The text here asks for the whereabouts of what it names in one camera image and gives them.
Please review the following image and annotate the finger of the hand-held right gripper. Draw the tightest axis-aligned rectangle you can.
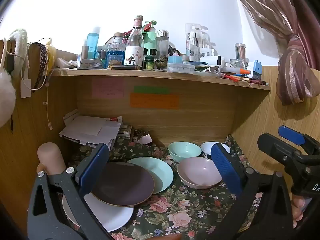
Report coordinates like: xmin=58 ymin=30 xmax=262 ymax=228
xmin=278 ymin=125 xmax=320 ymax=155
xmin=257 ymin=133 xmax=300 ymax=167

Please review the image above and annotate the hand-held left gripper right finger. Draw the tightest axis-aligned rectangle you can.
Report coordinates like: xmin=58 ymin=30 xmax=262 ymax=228
xmin=211 ymin=143 xmax=294 ymax=240

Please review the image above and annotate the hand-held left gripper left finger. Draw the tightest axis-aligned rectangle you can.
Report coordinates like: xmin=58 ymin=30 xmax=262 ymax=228
xmin=27 ymin=143 xmax=113 ymax=240

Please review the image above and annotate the pink bowl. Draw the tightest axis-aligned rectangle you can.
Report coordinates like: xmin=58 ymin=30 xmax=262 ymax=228
xmin=177 ymin=157 xmax=223 ymax=189

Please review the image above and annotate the white bowl with black spots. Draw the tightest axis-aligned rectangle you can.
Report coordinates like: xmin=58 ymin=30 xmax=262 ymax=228
xmin=200 ymin=141 xmax=231 ymax=160

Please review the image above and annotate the dark purple plate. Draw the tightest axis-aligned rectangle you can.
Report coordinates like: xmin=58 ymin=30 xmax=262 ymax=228
xmin=90 ymin=162 xmax=155 ymax=207

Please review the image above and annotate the mint green bowl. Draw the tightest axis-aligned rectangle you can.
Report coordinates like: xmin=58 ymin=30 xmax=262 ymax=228
xmin=167 ymin=141 xmax=202 ymax=163

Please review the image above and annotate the white plate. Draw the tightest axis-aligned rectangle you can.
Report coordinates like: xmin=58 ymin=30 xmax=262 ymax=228
xmin=62 ymin=192 xmax=134 ymax=232

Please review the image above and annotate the mint green plate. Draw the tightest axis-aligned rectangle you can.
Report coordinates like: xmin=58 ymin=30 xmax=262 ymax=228
xmin=126 ymin=157 xmax=174 ymax=195

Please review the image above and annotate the person's right hand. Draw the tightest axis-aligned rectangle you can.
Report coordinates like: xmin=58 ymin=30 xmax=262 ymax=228
xmin=291 ymin=195 xmax=306 ymax=228

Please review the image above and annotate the stack of white papers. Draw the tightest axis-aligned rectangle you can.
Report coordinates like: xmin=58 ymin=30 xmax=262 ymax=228
xmin=59 ymin=109 xmax=123 ymax=148

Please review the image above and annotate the pale pink cylindrical bottle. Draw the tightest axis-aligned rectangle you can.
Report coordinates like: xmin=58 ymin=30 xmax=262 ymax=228
xmin=37 ymin=142 xmax=67 ymax=175

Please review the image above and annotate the stack of booklets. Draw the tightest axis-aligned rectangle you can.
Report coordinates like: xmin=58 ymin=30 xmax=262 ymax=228
xmin=117 ymin=124 xmax=133 ymax=140

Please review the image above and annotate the white card with clip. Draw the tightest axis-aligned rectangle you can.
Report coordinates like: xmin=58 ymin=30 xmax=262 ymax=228
xmin=134 ymin=129 xmax=153 ymax=144

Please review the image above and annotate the dark floral tablecloth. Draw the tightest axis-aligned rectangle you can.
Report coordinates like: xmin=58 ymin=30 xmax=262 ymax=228
xmin=60 ymin=130 xmax=265 ymax=240

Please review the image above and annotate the blue and grey block figure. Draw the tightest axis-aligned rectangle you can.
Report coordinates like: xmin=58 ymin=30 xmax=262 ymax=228
xmin=252 ymin=60 xmax=262 ymax=80

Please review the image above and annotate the pink striped curtain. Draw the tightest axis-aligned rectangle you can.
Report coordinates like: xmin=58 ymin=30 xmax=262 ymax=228
xmin=229 ymin=0 xmax=320 ymax=105

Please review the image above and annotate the pink sticky note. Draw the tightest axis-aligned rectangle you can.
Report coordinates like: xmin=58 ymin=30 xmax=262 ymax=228
xmin=91 ymin=78 xmax=124 ymax=99

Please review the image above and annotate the small glass jar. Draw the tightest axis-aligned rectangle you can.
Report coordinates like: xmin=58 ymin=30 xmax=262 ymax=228
xmin=229 ymin=59 xmax=247 ymax=70

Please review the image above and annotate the orange sticky note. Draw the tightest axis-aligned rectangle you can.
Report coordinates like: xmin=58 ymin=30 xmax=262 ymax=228
xmin=130 ymin=93 xmax=180 ymax=110

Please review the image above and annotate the clear tube of sticks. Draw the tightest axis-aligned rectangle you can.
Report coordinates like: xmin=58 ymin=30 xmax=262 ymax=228
xmin=234 ymin=43 xmax=247 ymax=67

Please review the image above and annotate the green sticky note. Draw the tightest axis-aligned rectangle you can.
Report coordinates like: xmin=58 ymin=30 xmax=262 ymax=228
xmin=133 ymin=86 xmax=170 ymax=94

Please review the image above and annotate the white power adapter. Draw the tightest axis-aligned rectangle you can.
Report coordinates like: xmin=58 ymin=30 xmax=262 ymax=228
xmin=20 ymin=79 xmax=32 ymax=98

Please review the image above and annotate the clear plastic box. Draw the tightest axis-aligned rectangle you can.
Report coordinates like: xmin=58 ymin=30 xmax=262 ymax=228
xmin=167 ymin=63 xmax=195 ymax=73

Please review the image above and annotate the white fluffy pompom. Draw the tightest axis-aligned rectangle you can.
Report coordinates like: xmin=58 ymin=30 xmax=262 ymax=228
xmin=0 ymin=70 xmax=17 ymax=128

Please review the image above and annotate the glass jar with blue liquid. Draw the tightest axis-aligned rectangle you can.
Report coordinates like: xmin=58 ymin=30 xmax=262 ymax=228
xmin=106 ymin=42 xmax=127 ymax=68

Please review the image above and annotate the brown cardboard box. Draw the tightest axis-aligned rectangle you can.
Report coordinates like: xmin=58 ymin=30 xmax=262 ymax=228
xmin=55 ymin=49 xmax=78 ymax=68

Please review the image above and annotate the black braided headband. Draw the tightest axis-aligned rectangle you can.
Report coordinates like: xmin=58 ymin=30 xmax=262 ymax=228
xmin=31 ymin=42 xmax=49 ymax=92

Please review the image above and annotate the small dark green jar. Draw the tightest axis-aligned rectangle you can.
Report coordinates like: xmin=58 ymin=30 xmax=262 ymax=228
xmin=144 ymin=56 xmax=155 ymax=70

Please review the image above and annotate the yellow headband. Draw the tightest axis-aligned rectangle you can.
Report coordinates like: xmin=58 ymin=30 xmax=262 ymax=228
xmin=39 ymin=38 xmax=55 ymax=77

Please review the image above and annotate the glass bottle with fox label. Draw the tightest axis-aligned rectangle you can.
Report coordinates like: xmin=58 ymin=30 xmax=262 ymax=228
xmin=124 ymin=15 xmax=145 ymax=70

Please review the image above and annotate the tall blue liquid bottle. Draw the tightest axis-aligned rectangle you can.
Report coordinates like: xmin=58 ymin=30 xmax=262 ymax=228
xmin=86 ymin=26 xmax=99 ymax=59

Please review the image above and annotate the toothbrush blister pack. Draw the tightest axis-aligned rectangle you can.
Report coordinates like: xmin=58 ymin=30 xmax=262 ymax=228
xmin=185 ymin=23 xmax=210 ymax=55

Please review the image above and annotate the clear bottle with silver cap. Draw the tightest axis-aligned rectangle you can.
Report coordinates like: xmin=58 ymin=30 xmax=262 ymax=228
xmin=156 ymin=29 xmax=170 ymax=63

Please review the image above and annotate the mint green pump bottle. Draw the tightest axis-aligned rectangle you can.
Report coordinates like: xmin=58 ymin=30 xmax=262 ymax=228
xmin=143 ymin=20 xmax=157 ymax=55

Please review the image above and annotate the white fluffy headband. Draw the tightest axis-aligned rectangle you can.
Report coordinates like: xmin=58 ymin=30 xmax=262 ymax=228
xmin=9 ymin=29 xmax=29 ymax=79

